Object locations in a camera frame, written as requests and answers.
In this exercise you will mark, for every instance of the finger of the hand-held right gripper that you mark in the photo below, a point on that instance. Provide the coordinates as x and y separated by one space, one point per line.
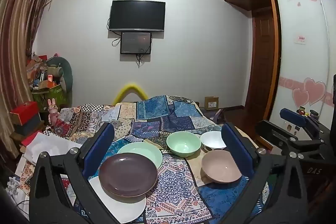
275 132
292 116

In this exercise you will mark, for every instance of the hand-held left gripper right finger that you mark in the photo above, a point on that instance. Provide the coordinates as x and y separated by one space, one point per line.
236 150

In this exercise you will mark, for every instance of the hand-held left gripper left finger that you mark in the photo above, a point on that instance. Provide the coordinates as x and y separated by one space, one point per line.
101 145

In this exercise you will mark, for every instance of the pink bowl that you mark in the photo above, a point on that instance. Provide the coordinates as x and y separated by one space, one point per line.
220 166

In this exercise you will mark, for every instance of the white bowl with black spots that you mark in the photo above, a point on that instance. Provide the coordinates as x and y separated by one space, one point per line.
212 138

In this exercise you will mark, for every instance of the purple plate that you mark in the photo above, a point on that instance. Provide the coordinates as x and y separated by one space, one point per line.
128 174

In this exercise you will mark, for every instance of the light green plate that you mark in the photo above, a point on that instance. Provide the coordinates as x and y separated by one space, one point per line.
147 153

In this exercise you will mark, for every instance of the light green bowl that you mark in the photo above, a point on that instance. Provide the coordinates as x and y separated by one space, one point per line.
183 144

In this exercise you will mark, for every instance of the white plate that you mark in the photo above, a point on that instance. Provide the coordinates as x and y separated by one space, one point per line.
123 209

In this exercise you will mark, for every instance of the small yellow jar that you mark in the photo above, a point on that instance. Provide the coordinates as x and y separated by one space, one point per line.
302 110

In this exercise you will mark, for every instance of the small dark jar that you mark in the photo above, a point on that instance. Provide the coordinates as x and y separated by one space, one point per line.
313 113

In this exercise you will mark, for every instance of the purple bag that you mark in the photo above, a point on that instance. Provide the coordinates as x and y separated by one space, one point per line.
219 116

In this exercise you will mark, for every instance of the white sliding door with hearts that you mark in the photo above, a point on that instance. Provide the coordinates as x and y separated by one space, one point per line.
302 69

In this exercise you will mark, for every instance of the white paper sheets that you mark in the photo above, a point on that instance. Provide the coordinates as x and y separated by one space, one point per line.
50 144

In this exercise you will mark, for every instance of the cardboard box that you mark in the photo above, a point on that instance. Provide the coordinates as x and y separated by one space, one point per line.
211 103

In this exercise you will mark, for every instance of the pink rabbit toy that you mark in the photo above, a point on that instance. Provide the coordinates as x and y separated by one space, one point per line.
53 111

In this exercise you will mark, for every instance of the brown wooden door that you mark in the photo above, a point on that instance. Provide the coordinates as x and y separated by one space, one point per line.
262 61

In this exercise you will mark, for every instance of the yellow foam tube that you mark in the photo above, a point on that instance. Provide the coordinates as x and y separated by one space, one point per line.
130 85

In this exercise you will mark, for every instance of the green box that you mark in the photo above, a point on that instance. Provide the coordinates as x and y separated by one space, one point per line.
51 98

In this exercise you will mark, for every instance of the patchwork printed blanket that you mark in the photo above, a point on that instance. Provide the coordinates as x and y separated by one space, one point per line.
173 182

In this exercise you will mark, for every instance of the red folder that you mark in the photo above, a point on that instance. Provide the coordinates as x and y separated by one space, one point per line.
30 138

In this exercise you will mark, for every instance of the dark grey box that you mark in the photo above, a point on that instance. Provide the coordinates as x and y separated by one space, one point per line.
30 127

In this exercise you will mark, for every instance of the red white label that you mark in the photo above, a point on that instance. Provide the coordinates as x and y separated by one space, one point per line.
301 39

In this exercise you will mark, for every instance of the grey green neck pillow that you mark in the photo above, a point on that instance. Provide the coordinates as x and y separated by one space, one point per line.
67 71

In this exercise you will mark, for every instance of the wooden stool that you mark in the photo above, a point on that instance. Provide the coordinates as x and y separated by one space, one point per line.
18 137

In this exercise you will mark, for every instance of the red box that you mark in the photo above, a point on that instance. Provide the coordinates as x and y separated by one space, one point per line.
25 111

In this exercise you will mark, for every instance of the white perforated plastic object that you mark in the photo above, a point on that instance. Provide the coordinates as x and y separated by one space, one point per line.
15 186

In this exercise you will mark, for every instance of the pile of assorted boxes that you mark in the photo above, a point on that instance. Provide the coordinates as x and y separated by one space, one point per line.
39 69

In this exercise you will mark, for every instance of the small black monitor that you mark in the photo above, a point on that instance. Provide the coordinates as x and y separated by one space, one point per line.
135 43

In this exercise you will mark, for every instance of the striped brown curtain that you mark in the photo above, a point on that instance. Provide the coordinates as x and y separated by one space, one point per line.
15 29

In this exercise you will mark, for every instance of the black wall television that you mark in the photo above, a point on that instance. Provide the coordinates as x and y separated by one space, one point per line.
136 15

